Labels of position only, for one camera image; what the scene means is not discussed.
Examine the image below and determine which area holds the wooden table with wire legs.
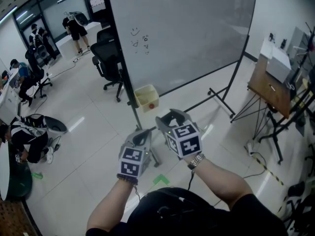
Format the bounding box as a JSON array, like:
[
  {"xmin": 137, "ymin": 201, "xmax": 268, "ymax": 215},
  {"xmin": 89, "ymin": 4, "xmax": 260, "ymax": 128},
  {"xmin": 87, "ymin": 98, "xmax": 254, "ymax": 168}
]
[{"xmin": 230, "ymin": 54, "xmax": 293, "ymax": 140}]

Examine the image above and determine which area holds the person's black shirt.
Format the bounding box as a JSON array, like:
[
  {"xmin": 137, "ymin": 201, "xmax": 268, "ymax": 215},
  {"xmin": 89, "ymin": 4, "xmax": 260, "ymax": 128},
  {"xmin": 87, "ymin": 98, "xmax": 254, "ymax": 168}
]
[{"xmin": 86, "ymin": 187, "xmax": 288, "ymax": 236}]

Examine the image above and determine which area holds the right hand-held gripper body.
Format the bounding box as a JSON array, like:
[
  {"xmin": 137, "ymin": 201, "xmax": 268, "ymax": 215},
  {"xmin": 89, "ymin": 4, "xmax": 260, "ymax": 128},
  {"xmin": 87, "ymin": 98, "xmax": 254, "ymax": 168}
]
[{"xmin": 163, "ymin": 122, "xmax": 203, "ymax": 160}]

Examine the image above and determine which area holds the white desk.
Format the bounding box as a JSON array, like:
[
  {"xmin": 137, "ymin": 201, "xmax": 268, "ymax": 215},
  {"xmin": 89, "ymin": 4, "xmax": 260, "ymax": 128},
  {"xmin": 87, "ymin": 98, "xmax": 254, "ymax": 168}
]
[{"xmin": 0, "ymin": 69, "xmax": 23, "ymax": 125}]

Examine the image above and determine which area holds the green floor tape marker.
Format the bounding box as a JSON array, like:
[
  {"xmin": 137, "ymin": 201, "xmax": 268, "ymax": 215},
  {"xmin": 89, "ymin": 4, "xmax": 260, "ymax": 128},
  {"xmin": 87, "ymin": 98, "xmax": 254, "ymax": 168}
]
[{"xmin": 152, "ymin": 174, "xmax": 170, "ymax": 185}]

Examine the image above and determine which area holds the silver metal wristwatch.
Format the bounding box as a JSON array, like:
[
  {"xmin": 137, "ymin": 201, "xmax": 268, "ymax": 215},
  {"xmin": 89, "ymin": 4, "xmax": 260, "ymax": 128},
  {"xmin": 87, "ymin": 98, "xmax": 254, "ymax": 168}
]
[{"xmin": 187, "ymin": 153, "xmax": 206, "ymax": 170}]

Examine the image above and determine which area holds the person's left forearm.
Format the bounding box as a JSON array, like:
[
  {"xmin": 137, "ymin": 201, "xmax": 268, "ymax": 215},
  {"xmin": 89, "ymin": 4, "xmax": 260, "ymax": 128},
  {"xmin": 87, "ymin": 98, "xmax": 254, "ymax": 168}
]
[{"xmin": 86, "ymin": 179, "xmax": 137, "ymax": 232}]

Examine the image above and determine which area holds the white low cabinet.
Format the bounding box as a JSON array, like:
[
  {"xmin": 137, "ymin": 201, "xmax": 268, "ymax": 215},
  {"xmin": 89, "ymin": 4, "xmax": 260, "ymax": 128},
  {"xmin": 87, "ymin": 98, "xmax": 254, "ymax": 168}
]
[{"xmin": 260, "ymin": 39, "xmax": 275, "ymax": 60}]

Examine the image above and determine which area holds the black thin cable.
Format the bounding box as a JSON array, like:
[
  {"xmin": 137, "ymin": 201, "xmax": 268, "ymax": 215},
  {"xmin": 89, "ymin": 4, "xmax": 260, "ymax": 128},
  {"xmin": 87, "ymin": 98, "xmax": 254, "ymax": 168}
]
[
  {"xmin": 132, "ymin": 184, "xmax": 141, "ymax": 201},
  {"xmin": 187, "ymin": 170, "xmax": 195, "ymax": 191}
]

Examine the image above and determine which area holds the yellow black floor tape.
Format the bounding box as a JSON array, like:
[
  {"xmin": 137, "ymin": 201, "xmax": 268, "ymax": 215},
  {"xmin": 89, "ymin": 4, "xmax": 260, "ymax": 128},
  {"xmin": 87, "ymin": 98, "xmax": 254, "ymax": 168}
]
[{"xmin": 251, "ymin": 153, "xmax": 288, "ymax": 213}]

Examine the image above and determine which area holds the dark green armchair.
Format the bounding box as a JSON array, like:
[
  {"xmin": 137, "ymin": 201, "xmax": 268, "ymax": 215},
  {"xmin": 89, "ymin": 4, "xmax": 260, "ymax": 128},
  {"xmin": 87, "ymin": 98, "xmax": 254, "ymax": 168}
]
[{"xmin": 8, "ymin": 156, "xmax": 32, "ymax": 198}]

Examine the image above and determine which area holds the dark beaded bracelet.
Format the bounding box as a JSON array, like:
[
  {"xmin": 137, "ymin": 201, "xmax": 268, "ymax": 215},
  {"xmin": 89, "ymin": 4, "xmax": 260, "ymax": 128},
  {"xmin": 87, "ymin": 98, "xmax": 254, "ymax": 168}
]
[{"xmin": 116, "ymin": 173, "xmax": 139, "ymax": 185}]

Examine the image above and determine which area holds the whiteboard on black rolling stand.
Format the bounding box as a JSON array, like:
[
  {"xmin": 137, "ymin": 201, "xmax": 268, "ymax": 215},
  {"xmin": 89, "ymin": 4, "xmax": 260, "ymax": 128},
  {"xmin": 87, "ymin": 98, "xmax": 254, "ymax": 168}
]
[{"xmin": 100, "ymin": 0, "xmax": 258, "ymax": 168}]

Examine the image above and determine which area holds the person's right forearm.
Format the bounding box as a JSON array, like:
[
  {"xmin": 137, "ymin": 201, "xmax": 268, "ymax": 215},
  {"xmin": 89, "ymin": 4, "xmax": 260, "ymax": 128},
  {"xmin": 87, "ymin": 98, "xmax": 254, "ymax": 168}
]
[{"xmin": 189, "ymin": 160, "xmax": 253, "ymax": 211}]

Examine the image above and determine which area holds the cream plastic bin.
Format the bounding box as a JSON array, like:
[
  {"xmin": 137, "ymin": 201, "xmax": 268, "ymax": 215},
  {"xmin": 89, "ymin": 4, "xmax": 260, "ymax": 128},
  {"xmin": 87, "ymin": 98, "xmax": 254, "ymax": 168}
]
[{"xmin": 134, "ymin": 84, "xmax": 160, "ymax": 113}]

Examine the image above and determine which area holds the black metal rolling stand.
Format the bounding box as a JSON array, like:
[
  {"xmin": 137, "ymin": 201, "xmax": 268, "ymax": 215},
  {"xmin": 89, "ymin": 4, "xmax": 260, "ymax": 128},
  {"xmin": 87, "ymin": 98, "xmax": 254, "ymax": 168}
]
[{"xmin": 258, "ymin": 70, "xmax": 315, "ymax": 164}]

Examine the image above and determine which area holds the white rectangular case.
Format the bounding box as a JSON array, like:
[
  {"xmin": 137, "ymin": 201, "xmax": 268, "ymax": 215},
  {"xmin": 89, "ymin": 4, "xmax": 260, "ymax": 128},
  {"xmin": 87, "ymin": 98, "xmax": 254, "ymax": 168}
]
[{"xmin": 266, "ymin": 47, "xmax": 292, "ymax": 84}]

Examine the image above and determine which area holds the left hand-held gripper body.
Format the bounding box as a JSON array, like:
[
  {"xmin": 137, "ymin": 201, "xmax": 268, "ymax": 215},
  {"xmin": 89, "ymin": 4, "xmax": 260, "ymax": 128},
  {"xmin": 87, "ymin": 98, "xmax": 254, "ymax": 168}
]
[{"xmin": 119, "ymin": 147, "xmax": 152, "ymax": 179}]

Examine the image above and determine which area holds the grey metal cabinet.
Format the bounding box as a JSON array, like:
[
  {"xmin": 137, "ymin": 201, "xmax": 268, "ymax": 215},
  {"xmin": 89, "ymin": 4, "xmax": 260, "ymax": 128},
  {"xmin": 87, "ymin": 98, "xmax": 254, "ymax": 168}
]
[{"xmin": 286, "ymin": 26, "xmax": 311, "ymax": 59}]

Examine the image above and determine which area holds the brown woven rug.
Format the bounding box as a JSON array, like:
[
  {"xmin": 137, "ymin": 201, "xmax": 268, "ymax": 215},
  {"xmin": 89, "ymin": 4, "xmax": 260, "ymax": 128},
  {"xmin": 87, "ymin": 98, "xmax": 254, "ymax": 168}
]
[{"xmin": 0, "ymin": 200, "xmax": 40, "ymax": 236}]

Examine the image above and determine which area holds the black swivel chair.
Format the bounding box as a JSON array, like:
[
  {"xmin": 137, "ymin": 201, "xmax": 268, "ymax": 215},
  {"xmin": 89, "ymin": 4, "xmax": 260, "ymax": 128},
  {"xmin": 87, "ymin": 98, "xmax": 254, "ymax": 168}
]
[{"xmin": 24, "ymin": 48, "xmax": 54, "ymax": 99}]

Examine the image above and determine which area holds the white round table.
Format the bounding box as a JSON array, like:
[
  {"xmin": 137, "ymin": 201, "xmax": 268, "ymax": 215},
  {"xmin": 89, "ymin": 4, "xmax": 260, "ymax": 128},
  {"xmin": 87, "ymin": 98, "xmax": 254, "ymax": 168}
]
[{"xmin": 0, "ymin": 141, "xmax": 12, "ymax": 201}]

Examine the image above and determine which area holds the black coat rack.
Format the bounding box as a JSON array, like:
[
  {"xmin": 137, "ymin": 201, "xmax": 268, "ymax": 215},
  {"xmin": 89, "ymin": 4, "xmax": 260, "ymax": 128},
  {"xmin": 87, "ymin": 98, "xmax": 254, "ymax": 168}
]
[{"xmin": 294, "ymin": 22, "xmax": 315, "ymax": 83}]

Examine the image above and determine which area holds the black floor cable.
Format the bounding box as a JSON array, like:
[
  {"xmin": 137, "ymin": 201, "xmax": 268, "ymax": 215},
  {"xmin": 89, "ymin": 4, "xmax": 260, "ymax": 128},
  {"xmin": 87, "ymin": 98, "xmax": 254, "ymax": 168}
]
[{"xmin": 243, "ymin": 152, "xmax": 268, "ymax": 179}]

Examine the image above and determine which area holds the black mesh office chair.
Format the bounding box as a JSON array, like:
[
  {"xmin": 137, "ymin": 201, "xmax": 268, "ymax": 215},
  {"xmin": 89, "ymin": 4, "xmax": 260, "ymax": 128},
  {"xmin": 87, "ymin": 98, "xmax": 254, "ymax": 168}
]
[{"xmin": 90, "ymin": 27, "xmax": 126, "ymax": 102}]

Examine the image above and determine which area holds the black armchair with star base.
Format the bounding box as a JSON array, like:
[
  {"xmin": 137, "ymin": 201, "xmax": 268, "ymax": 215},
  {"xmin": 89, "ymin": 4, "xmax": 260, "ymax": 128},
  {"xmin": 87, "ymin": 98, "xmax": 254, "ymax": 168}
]
[{"xmin": 280, "ymin": 180, "xmax": 315, "ymax": 231}]

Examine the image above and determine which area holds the white bench counter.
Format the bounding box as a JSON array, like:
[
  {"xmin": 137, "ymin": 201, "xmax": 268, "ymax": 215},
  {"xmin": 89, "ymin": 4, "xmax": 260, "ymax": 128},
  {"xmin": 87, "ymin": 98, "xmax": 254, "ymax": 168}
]
[{"xmin": 55, "ymin": 21, "xmax": 103, "ymax": 60}]

